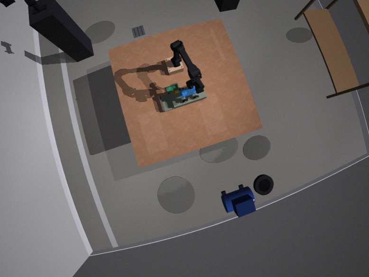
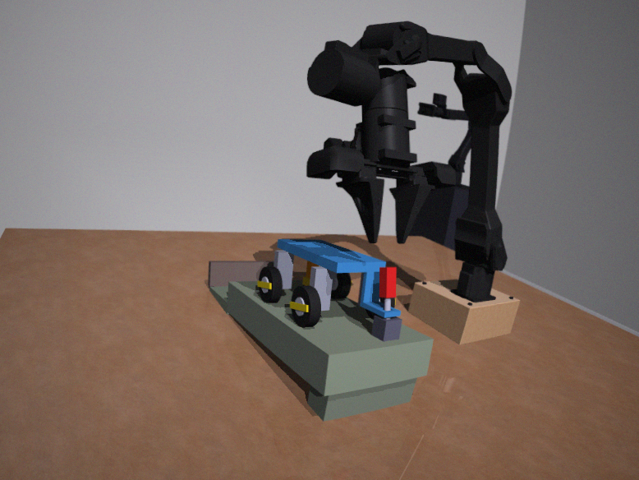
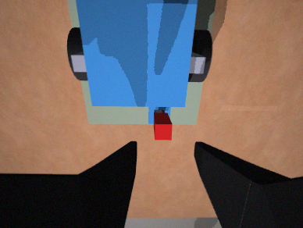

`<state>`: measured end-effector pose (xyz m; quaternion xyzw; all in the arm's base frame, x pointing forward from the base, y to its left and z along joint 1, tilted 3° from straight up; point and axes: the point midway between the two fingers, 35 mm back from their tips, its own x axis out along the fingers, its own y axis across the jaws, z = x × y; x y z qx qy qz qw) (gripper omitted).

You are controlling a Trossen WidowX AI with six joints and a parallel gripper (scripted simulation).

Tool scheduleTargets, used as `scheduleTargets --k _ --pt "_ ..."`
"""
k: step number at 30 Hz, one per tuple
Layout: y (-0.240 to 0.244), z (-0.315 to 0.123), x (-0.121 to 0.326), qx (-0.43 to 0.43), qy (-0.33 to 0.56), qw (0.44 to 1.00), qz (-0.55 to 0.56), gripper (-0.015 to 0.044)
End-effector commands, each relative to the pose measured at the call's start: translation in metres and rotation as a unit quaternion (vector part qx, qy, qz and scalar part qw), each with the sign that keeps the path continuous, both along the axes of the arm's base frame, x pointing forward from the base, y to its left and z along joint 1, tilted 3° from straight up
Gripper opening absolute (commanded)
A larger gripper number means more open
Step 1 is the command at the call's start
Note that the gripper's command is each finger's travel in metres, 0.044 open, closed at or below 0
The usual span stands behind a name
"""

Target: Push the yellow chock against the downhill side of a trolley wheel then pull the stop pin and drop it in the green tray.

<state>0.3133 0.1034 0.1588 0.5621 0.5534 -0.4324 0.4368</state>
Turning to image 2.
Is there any red-headed pin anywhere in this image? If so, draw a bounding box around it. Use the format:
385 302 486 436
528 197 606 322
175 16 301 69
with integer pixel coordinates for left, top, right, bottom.
379 267 396 311

